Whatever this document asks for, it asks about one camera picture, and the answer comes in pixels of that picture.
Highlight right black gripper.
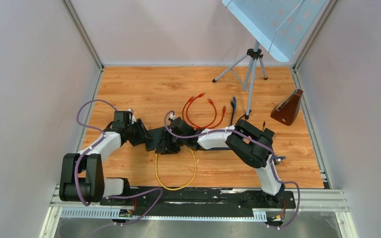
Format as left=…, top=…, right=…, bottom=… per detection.
left=157, top=128, right=188, bottom=154

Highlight black network switch red cables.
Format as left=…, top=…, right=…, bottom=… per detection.
left=144, top=126, right=172, bottom=152

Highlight yellow ethernet cable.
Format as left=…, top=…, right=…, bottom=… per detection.
left=153, top=148, right=198, bottom=192

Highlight black power adapter with cord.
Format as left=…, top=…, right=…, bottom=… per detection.
left=236, top=113, right=267, bottom=132

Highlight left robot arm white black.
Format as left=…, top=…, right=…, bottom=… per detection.
left=59, top=110, right=152, bottom=206

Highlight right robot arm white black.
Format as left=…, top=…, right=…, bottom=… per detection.
left=157, top=118, right=285, bottom=207

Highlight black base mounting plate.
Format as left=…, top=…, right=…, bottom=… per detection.
left=100, top=186, right=296, bottom=217

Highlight brown wooden metronome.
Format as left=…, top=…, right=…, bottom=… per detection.
left=270, top=89, right=303, bottom=126

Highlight grey tripod stand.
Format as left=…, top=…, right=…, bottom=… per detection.
left=212, top=40, right=268, bottom=119

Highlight light blue perforated panel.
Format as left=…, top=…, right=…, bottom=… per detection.
left=222, top=0, right=328, bottom=62

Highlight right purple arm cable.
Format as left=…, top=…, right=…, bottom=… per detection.
left=163, top=110, right=302, bottom=230

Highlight aluminium frame rail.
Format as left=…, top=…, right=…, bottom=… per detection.
left=40, top=186, right=357, bottom=238

